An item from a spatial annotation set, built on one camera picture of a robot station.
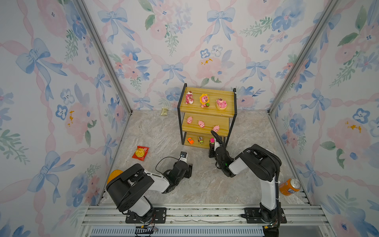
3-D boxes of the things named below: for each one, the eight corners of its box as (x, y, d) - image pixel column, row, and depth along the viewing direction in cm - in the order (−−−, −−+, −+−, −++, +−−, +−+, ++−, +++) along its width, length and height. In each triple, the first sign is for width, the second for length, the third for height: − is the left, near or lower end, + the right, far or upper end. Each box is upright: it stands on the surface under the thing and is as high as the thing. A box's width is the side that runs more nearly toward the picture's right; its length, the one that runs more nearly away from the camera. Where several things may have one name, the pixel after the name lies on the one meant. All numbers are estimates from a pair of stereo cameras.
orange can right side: (280, 196, 82) (292, 190, 73) (276, 185, 86) (287, 178, 77) (291, 196, 82) (304, 190, 73) (287, 185, 86) (298, 178, 77)
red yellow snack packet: (134, 159, 96) (132, 156, 93) (139, 148, 101) (137, 145, 98) (144, 160, 95) (142, 158, 92) (148, 149, 100) (147, 147, 97)
